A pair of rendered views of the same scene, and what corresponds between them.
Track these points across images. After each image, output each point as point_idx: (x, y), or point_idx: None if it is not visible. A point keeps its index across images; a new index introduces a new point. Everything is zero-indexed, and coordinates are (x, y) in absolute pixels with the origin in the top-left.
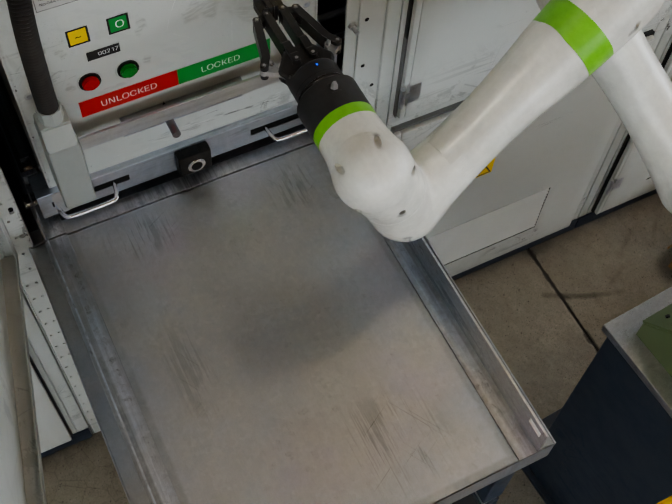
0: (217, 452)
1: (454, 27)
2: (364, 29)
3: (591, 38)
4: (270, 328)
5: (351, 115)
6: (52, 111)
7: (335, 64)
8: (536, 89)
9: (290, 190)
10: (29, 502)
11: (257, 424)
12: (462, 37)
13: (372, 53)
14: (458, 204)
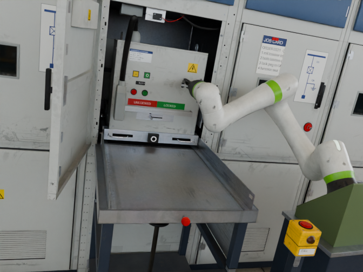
0: (133, 183)
1: (238, 120)
2: None
3: (275, 86)
4: (162, 170)
5: (204, 82)
6: (122, 80)
7: None
8: (259, 94)
9: (180, 154)
10: (64, 177)
11: (150, 182)
12: (240, 126)
13: None
14: None
